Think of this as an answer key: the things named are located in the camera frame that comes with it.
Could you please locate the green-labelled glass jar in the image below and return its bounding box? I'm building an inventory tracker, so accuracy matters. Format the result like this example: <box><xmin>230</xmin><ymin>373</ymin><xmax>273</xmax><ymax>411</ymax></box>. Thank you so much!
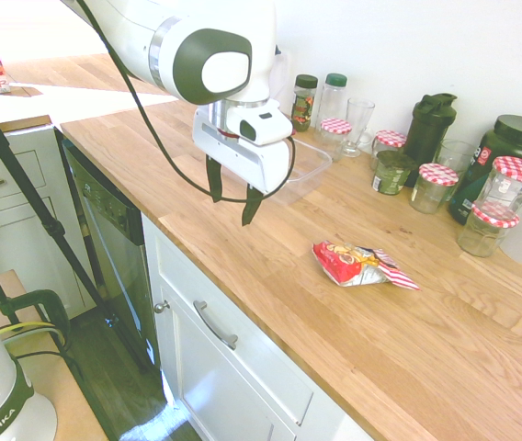
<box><xmin>371</xmin><ymin>150</ymin><xmax>417</xmax><ymax>197</ymax></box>

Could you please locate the spice jar dark lid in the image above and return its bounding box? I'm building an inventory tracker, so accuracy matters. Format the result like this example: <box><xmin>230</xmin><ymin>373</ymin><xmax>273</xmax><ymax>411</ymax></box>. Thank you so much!
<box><xmin>290</xmin><ymin>73</ymin><xmax>319</xmax><ymax>134</ymax></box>

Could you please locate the white cabinet drawer front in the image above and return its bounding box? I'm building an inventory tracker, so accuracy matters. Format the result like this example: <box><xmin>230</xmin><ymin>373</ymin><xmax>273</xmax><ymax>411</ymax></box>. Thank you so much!
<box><xmin>148</xmin><ymin>223</ymin><xmax>316</xmax><ymax>427</ymax></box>

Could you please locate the white side cabinet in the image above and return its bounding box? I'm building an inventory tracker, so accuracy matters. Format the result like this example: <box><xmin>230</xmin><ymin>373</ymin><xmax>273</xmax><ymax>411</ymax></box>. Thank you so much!
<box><xmin>0</xmin><ymin>122</ymin><xmax>99</xmax><ymax>322</ymax></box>

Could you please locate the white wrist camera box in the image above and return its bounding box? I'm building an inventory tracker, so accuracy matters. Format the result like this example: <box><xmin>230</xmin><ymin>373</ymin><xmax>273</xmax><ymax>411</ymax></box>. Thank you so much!
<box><xmin>238</xmin><ymin>111</ymin><xmax>294</xmax><ymax>147</ymax></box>

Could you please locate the glass jar red checkered lid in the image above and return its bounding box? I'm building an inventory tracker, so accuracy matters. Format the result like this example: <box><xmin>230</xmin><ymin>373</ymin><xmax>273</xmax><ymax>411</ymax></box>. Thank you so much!
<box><xmin>319</xmin><ymin>118</ymin><xmax>353</xmax><ymax>160</ymax></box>
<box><xmin>476</xmin><ymin>155</ymin><xmax>522</xmax><ymax>215</ymax></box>
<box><xmin>409</xmin><ymin>163</ymin><xmax>460</xmax><ymax>215</ymax></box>
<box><xmin>370</xmin><ymin>130</ymin><xmax>408</xmax><ymax>171</ymax></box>
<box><xmin>456</xmin><ymin>201</ymin><xmax>521</xmax><ymax>258</ymax></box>

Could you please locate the clear glass tumbler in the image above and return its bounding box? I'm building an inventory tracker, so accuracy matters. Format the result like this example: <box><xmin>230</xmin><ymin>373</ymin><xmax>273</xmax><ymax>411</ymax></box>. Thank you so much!
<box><xmin>435</xmin><ymin>139</ymin><xmax>480</xmax><ymax>203</ymax></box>

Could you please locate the red chip bag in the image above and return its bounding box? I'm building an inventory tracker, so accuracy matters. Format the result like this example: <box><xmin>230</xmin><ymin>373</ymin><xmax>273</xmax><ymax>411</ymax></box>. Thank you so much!
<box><xmin>312</xmin><ymin>240</ymin><xmax>422</xmax><ymax>291</ymax></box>

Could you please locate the green clamp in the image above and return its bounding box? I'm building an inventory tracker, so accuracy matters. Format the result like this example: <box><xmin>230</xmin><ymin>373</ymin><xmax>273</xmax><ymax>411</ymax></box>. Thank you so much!
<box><xmin>0</xmin><ymin>288</ymin><xmax>72</xmax><ymax>360</ymax></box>

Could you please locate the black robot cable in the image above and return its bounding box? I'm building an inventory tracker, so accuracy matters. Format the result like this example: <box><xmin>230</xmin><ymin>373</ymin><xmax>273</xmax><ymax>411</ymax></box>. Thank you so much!
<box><xmin>61</xmin><ymin>0</ymin><xmax>298</xmax><ymax>204</ymax></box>

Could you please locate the clear plastic container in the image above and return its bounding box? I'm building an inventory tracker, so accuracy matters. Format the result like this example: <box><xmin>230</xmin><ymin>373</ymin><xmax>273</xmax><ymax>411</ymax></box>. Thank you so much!
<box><xmin>278</xmin><ymin>136</ymin><xmax>334</xmax><ymax>206</ymax></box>

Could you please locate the clear bottle green lid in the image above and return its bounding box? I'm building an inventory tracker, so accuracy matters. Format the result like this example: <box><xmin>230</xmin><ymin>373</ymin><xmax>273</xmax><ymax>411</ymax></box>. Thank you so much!
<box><xmin>314</xmin><ymin>73</ymin><xmax>348</xmax><ymax>143</ymax></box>

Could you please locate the tall clear drinking glass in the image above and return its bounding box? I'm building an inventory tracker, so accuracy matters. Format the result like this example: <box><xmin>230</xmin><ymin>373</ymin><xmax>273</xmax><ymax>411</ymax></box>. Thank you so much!
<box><xmin>341</xmin><ymin>97</ymin><xmax>376</xmax><ymax>159</ymax></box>

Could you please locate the black camera tripod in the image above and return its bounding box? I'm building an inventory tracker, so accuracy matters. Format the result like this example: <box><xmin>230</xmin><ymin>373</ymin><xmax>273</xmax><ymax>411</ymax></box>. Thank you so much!
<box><xmin>0</xmin><ymin>77</ymin><xmax>153</xmax><ymax>374</ymax></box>

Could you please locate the silver drawer handle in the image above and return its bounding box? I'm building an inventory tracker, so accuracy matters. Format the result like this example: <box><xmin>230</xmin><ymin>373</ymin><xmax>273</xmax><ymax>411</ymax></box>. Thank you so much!
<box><xmin>192</xmin><ymin>300</ymin><xmax>240</xmax><ymax>352</ymax></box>

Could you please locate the black shaker bottle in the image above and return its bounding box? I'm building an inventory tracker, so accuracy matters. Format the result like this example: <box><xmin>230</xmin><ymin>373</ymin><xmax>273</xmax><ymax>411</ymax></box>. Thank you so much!
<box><xmin>403</xmin><ymin>93</ymin><xmax>459</xmax><ymax>188</ymax></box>

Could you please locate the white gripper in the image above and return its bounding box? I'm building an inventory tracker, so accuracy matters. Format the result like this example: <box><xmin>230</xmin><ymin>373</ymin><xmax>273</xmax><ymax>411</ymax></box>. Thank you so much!
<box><xmin>191</xmin><ymin>106</ymin><xmax>296</xmax><ymax>228</ymax></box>

